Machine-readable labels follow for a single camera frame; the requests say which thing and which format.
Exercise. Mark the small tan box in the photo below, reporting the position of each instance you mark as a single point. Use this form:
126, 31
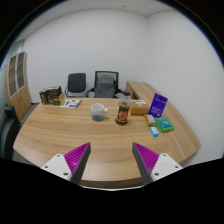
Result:
150, 119

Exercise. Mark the small light blue box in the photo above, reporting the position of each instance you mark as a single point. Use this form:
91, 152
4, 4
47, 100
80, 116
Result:
154, 131

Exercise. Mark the black padded office chair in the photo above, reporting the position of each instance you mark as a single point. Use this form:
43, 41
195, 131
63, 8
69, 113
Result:
76, 82

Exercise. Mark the green flat box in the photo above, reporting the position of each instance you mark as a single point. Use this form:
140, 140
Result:
164, 124

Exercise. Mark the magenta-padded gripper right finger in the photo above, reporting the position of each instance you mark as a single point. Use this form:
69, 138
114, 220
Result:
147, 159

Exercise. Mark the white sheet with circle print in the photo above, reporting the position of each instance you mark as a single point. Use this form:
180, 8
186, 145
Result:
140, 101

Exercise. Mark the purple hanging package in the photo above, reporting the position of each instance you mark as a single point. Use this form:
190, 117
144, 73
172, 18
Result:
158, 105

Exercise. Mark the black sofa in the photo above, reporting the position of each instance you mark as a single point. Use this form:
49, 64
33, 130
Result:
7, 131

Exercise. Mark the grey and white mug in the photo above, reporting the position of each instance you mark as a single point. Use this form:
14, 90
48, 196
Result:
97, 111

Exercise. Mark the black mesh office chair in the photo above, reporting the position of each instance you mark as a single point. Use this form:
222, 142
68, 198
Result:
106, 84

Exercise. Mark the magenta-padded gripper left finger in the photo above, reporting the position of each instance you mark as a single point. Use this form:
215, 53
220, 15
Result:
76, 159

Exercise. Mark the wooden shelf cabinet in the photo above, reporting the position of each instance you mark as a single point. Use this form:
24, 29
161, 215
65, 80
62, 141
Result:
19, 96

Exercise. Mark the white green purple leaflet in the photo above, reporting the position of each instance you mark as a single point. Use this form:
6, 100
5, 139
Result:
70, 103

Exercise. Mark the stack of dark boxes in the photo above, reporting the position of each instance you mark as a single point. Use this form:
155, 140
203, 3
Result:
51, 96

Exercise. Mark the orange cardboard box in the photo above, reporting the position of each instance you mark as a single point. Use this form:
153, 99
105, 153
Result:
139, 109

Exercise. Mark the clear black-capped drink bottle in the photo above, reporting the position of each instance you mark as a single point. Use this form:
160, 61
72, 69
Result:
123, 111

